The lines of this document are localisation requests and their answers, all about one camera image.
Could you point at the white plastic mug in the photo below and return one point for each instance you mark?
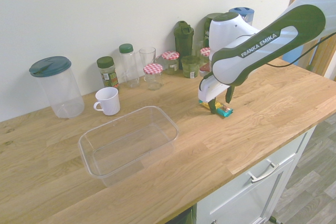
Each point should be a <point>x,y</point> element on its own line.
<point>109,102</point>

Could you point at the clear canister with teal lid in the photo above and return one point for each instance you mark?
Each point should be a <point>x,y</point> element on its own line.
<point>60,90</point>

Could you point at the dark green tall canister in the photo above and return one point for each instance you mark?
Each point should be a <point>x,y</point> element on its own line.
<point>207,28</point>

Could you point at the clear drinking glass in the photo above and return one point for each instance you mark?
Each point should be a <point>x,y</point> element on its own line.
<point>147,56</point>

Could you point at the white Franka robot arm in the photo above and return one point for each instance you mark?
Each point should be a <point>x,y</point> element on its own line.
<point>231,61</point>

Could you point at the tall clear bottle green lid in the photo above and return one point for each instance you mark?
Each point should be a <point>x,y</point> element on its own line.
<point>128,66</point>

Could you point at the white cabinet front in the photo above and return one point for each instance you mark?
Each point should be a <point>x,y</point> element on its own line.
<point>249,197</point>

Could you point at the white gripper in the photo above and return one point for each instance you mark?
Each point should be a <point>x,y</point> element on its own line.
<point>210,89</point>

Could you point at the spice jar with green lid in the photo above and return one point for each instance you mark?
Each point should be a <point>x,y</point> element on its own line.
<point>107,73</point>

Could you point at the empty jar red checkered lid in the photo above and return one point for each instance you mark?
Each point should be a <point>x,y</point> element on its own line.
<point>153,77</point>

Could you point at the clear jug with blue lid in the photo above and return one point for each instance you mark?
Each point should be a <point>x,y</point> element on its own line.
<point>248,14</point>

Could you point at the clear rectangular plastic container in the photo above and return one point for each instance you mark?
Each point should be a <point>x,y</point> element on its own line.
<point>126,155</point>

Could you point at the teal and yellow protein bar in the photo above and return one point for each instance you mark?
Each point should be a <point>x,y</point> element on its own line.
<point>223,110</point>

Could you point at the small green glass jar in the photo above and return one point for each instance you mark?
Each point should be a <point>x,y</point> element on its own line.
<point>190,66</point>

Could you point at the filled jar red checkered lid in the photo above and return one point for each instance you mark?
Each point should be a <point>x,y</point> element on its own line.
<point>170,64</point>

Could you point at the dark green shaker bottle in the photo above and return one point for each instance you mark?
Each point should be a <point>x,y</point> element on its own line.
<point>183,40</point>

